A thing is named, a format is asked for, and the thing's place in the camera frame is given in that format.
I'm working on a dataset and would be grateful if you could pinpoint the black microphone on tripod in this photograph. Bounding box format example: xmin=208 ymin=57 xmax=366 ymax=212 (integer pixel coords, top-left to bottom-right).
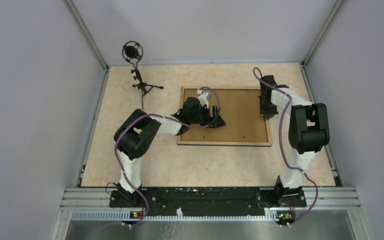
xmin=122 ymin=40 xmax=164 ymax=109

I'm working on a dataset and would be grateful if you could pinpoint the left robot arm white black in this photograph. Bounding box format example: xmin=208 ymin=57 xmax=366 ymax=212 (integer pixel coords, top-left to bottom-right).
xmin=113 ymin=86 xmax=226 ymax=207

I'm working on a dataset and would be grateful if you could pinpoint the purple cable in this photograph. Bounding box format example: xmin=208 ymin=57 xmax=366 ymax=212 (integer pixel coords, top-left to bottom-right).
xmin=252 ymin=67 xmax=319 ymax=228
xmin=114 ymin=86 xmax=222 ymax=229

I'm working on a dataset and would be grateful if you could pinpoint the wooden picture frame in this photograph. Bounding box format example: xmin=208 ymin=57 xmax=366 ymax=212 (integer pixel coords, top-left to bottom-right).
xmin=177 ymin=86 xmax=273 ymax=148

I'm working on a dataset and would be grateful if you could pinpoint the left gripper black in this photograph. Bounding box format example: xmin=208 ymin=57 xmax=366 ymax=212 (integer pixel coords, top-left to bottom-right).
xmin=188 ymin=104 xmax=226 ymax=128

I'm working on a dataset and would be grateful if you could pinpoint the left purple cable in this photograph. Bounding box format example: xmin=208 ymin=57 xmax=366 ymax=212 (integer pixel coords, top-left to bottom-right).
xmin=114 ymin=86 xmax=222 ymax=229

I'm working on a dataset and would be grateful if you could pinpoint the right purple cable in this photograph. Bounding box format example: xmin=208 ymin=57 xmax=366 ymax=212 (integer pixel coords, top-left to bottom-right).
xmin=252 ymin=67 xmax=319 ymax=228

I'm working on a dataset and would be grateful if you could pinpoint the white cable duct strip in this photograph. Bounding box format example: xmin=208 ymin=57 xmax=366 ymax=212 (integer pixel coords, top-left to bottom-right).
xmin=71 ymin=209 xmax=279 ymax=222

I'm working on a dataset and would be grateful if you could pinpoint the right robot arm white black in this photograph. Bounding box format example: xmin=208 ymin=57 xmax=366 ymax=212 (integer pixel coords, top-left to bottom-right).
xmin=259 ymin=75 xmax=330 ymax=207

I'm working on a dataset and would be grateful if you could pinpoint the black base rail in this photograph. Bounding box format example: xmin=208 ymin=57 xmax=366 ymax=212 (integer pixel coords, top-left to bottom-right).
xmin=109 ymin=187 xmax=307 ymax=218

